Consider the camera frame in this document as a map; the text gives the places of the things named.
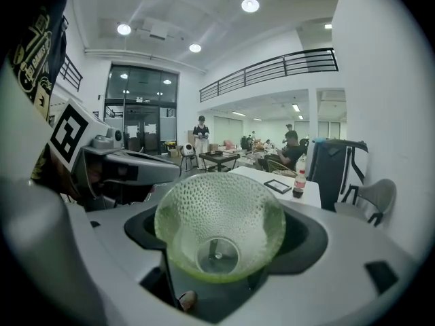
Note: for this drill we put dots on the green glass cup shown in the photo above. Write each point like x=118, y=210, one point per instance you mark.
x=221, y=209

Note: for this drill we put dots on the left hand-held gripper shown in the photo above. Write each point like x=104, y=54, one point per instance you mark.
x=73, y=131

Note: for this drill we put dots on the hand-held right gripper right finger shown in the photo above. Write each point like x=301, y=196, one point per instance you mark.
x=340, y=284

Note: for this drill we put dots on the white round-faced device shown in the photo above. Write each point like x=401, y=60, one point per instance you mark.
x=187, y=149

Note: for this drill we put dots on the black balcony railing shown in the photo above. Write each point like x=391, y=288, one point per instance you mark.
x=335, y=61

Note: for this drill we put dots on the grey chair with black legs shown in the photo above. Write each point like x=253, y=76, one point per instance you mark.
x=384, y=192

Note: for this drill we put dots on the person's right hand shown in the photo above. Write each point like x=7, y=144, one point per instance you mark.
x=188, y=300

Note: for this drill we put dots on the black coffee table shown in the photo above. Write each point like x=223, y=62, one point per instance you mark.
x=217, y=156

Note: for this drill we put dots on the white marble table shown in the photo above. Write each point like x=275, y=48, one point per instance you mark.
x=255, y=175

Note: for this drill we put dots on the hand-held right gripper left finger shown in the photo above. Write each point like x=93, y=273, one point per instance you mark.
x=112, y=250

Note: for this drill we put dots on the black stair railing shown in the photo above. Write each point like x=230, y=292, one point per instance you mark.
x=80, y=80

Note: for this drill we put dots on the round ceiling light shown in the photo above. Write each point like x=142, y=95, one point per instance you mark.
x=250, y=5
x=195, y=48
x=124, y=29

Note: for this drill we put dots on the cardboard box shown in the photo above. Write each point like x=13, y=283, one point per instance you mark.
x=174, y=152

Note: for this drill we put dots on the wicker chair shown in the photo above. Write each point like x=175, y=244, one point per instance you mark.
x=282, y=172

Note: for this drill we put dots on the black picture frame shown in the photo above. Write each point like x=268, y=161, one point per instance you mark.
x=277, y=186

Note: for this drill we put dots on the black-framed glass entrance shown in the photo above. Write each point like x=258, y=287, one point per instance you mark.
x=142, y=80

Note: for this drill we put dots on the cola bottle with red cap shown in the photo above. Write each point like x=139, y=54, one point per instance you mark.
x=299, y=182

